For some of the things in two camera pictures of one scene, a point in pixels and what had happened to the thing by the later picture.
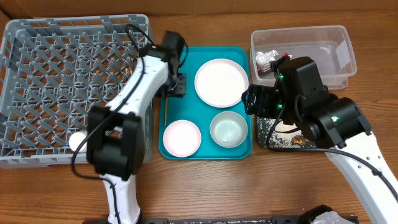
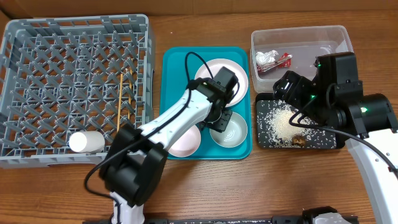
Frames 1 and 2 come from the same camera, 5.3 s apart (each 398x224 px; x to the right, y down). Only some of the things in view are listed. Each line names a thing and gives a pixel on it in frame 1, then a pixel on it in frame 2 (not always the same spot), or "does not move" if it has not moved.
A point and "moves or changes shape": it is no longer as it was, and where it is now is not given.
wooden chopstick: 166,111 moves or changes shape
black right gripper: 253,101 → 282,88
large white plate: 221,83 does not move
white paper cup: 76,139 does not move
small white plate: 181,138 does not move
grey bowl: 229,129 does not move
